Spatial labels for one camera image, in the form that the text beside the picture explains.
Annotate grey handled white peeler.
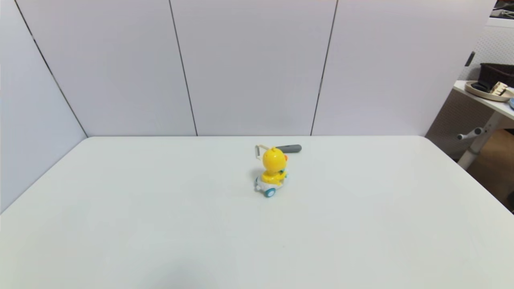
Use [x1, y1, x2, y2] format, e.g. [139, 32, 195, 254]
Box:
[255, 144, 302, 161]

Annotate yellow duck toy car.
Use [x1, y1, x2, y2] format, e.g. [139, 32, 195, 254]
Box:
[255, 147, 289, 198]

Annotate beige round tray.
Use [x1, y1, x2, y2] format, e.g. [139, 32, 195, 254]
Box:
[465, 80, 514, 102]

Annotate white side table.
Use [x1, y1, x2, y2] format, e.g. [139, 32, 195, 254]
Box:
[454, 80, 514, 169]

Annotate dark brown basket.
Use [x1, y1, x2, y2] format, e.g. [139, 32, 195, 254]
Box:
[479, 63, 514, 88]

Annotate grey table crank handle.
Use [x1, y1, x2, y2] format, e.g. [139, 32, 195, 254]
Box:
[457, 127, 483, 140]

